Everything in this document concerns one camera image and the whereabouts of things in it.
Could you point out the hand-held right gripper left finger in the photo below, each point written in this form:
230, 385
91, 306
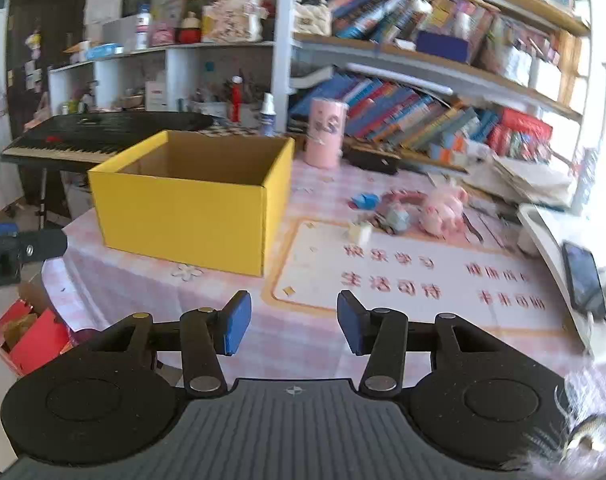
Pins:
235, 322

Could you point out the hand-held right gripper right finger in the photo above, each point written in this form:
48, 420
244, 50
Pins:
350, 325

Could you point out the yellow cardboard box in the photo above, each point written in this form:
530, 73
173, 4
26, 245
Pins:
183, 220

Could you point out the pink checkered desktop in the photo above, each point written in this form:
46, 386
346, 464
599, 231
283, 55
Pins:
303, 325

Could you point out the printed desk mat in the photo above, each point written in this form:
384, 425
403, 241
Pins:
408, 290

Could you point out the red cardboard box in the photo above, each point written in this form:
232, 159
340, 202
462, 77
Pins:
33, 340

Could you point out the teal toy car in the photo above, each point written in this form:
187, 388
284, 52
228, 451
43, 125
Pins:
398, 217

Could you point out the small blue plastic toy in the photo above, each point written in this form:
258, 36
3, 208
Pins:
364, 201

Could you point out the black electronic keyboard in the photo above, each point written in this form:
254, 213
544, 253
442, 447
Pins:
103, 132

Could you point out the pink plush pig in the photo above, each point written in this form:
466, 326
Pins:
440, 210

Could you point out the dark brown box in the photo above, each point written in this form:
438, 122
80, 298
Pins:
370, 160

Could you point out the pink cylinder container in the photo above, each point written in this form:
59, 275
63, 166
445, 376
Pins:
324, 135

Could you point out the blue tissue pack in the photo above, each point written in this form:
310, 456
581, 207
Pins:
104, 51

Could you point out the white spray bottle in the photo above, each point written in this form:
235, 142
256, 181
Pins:
267, 117

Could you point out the white board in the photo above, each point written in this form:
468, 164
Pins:
548, 240

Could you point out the row of colourful books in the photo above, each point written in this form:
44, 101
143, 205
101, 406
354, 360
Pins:
398, 110

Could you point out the white low shelf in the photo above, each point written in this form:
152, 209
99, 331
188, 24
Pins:
183, 65

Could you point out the stack of papers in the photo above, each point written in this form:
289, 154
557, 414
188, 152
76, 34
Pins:
528, 180

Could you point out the black smartphone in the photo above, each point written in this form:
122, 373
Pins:
583, 280

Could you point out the clear bottle blue label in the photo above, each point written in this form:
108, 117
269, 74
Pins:
143, 30

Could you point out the pink small box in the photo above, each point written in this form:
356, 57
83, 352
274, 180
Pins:
163, 35

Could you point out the grey fuzzy fabric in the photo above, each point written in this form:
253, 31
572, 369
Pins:
583, 410

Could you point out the red printed box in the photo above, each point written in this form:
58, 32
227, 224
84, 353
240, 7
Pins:
523, 132

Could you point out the white wooden bookshelf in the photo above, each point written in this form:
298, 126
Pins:
283, 50

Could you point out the navy blue box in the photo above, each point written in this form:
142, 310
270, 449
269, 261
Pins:
443, 46

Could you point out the pink floral ornament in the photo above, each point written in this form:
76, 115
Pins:
233, 17

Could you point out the row of leaning books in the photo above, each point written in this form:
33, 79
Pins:
383, 15

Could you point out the white quilted handbag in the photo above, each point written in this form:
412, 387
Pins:
312, 15

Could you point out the black picture frame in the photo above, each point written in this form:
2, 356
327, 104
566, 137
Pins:
134, 5

